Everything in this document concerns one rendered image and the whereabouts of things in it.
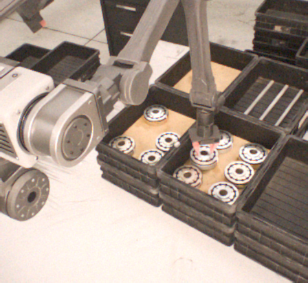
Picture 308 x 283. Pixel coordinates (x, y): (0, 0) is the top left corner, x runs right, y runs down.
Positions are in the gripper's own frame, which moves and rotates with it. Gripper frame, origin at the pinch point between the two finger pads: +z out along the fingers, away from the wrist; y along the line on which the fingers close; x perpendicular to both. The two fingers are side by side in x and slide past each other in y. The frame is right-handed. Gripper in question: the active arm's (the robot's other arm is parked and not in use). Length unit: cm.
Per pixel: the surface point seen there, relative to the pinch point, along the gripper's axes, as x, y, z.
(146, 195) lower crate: 2.9, 22.3, 15.3
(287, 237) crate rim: 41.7, -13.7, -2.5
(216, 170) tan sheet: 4.3, -3.5, 6.1
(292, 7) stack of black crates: -158, -104, 26
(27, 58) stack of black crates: -170, 88, 46
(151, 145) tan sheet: -14.1, 17.5, 5.9
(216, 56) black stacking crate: -62, -21, -1
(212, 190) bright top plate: 15.2, 0.7, 3.8
